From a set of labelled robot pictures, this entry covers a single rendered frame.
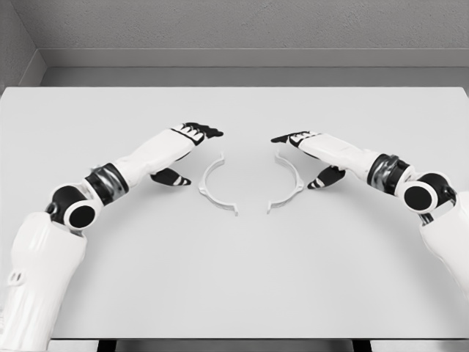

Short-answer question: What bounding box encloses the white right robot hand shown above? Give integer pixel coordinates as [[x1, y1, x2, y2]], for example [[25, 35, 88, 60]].
[[270, 130, 362, 191]]

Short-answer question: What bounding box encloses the white half-ring pipe clamp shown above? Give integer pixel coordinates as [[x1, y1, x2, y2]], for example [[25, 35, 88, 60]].
[[265, 150, 306, 215], [197, 150, 241, 217]]

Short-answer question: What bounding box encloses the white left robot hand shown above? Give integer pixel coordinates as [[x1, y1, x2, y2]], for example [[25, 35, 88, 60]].
[[133, 121, 225, 186]]

